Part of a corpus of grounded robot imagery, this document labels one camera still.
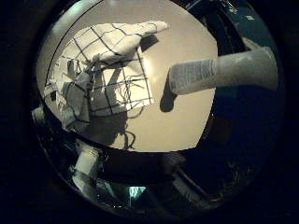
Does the white checked cloth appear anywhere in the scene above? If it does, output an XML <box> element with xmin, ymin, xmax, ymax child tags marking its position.
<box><xmin>43</xmin><ymin>20</ymin><xmax>170</xmax><ymax>131</ymax></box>

